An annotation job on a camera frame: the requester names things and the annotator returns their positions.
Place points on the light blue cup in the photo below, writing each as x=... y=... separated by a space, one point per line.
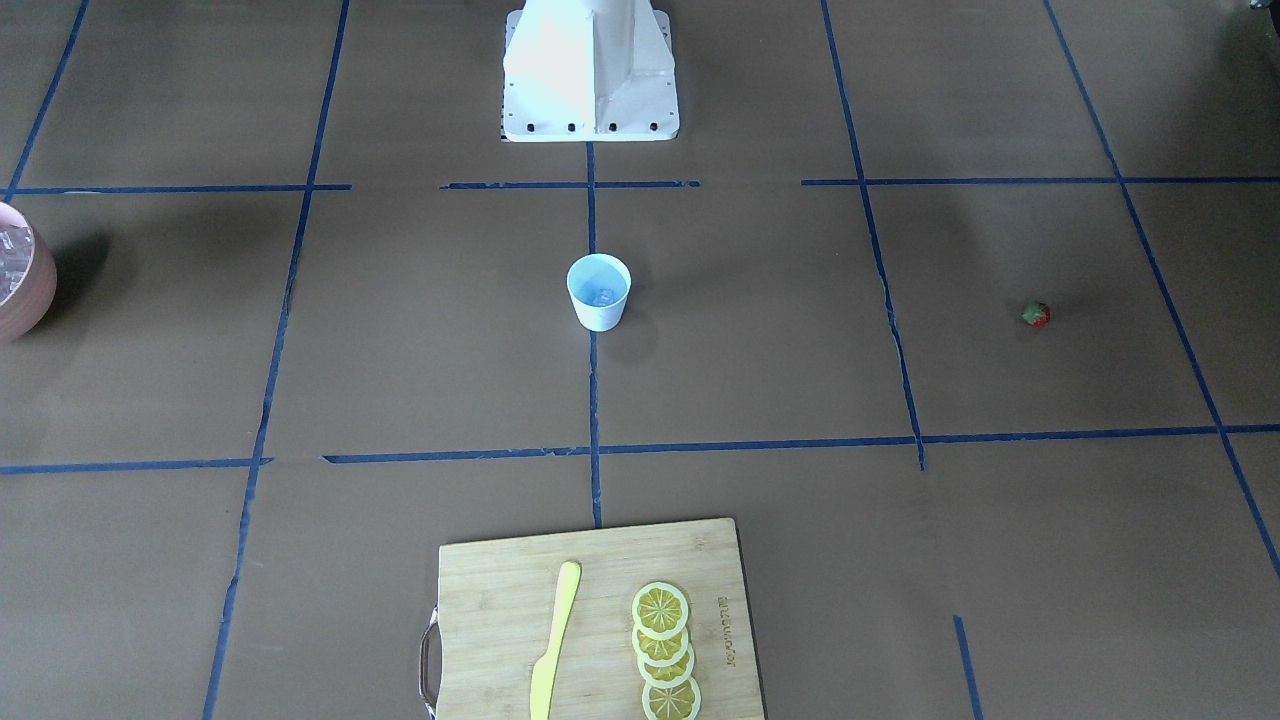
x=598 y=285

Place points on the clear ice cubes pile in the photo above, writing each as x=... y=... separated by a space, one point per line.
x=17 y=256

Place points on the pink bowl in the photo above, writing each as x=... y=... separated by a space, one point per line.
x=29 y=275

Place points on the lemon slices row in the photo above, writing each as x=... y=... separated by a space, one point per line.
x=664 y=655

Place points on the yellow plastic knife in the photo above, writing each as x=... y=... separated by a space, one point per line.
x=544 y=670

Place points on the white camera post with base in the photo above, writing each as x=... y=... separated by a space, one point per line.
x=589 y=71

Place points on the red toy strawberry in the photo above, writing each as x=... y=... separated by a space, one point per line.
x=1035 y=314

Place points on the wooden cutting board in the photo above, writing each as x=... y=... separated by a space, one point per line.
x=492 y=616

